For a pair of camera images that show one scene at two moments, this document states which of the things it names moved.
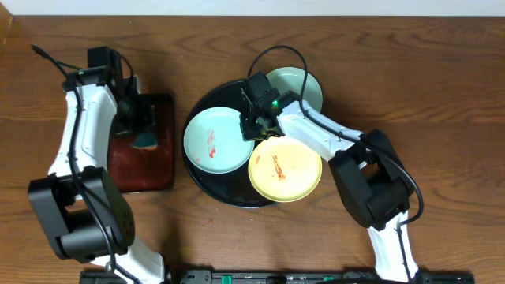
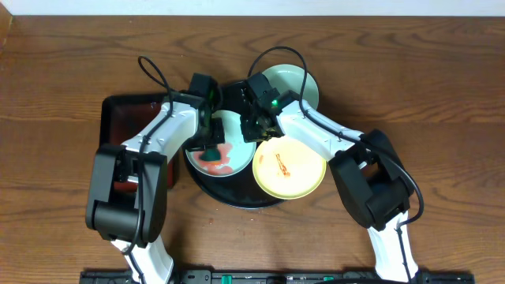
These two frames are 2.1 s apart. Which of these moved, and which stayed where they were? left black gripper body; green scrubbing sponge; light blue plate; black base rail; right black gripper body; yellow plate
Moved: green scrubbing sponge; left black gripper body
Stayed: black base rail; right black gripper body; yellow plate; light blue plate
